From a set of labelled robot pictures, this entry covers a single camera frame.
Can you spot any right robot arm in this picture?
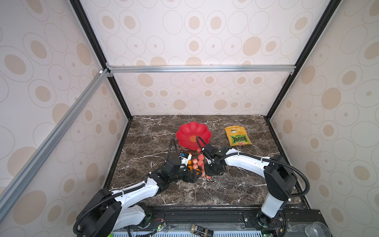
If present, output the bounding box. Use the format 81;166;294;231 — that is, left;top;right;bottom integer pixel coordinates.
196;136;311;225

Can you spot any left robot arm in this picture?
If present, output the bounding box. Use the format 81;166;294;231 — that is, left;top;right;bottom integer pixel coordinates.
73;139;203;237

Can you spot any red flower-shaped fruit bowl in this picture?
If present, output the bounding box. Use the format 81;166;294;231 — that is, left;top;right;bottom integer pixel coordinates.
176;121;212;150

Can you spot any yellow green snack bag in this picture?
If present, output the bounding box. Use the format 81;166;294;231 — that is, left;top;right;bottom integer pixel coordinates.
225;125;251;147

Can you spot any black battery with gold label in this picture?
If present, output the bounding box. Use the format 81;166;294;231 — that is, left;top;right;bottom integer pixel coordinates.
190;224;214;237

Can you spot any clear plastic cup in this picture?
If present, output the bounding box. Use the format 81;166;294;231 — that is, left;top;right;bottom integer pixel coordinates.
305;222;332;237

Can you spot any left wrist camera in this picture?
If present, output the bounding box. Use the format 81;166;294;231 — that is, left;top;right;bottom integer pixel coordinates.
179;153;192;166

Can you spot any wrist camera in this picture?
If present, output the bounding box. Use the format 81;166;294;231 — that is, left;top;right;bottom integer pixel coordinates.
202;144;220;162
179;153;192;166

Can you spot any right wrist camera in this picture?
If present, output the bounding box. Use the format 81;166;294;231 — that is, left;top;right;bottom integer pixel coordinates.
202;144;220;162

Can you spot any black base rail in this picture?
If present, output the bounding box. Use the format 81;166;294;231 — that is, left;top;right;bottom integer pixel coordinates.
77;206;332;237

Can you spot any horizontal aluminium rail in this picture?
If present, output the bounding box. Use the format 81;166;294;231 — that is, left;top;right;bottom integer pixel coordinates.
108;65;296;74

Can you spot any left diagonal aluminium rail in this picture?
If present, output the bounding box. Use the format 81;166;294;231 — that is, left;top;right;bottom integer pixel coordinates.
1;68;110;222

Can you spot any right black corner post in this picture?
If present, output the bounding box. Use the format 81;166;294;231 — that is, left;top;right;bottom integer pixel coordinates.
265;0;342;121

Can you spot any black corner post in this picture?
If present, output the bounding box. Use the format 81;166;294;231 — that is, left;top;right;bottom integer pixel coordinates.
265;0;342;121
70;0;133;120

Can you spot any left black corner post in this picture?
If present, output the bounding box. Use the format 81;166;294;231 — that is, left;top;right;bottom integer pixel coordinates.
70;0;133;120

